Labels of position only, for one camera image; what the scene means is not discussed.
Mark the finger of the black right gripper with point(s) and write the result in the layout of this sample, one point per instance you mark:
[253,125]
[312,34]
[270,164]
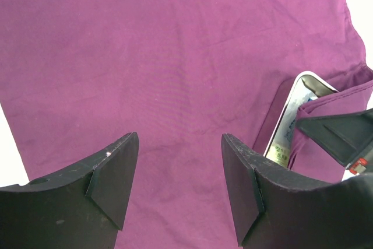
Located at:
[347,138]

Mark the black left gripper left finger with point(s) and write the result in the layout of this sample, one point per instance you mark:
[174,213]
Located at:
[82,205]

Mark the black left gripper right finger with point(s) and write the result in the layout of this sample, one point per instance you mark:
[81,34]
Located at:
[274,207]

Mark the blue-white gauze packet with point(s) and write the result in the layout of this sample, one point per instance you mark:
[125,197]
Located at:
[291,112]

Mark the steel instrument tray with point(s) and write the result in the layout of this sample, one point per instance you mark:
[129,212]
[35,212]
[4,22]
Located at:
[299,86]

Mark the purple cloth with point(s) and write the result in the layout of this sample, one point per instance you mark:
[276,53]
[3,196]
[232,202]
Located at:
[78,74]

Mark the green-white packet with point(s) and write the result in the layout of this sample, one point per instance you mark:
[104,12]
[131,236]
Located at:
[279,154]

